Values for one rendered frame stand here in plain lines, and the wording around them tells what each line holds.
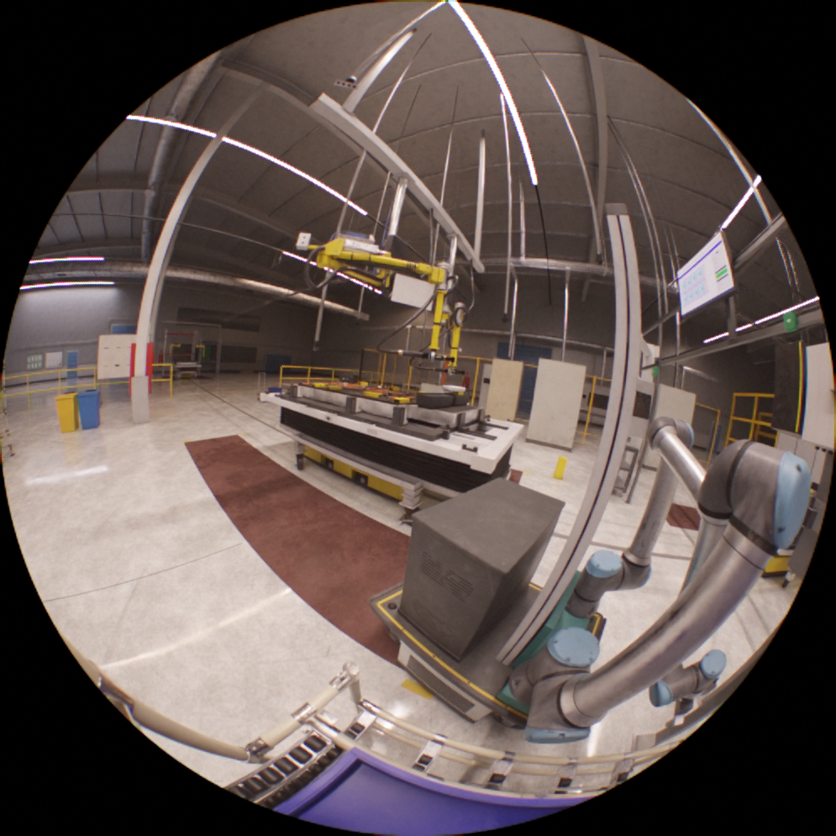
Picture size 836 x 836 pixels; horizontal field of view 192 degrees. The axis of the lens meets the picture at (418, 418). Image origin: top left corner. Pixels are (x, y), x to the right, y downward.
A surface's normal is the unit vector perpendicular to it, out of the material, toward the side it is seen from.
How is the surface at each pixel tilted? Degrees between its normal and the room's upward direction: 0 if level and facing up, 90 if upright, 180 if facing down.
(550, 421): 90
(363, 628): 0
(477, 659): 0
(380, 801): 3
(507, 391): 90
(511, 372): 90
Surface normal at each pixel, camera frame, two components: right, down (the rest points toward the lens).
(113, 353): 0.91, 0.18
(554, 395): -0.50, 0.09
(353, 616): 0.13, -0.98
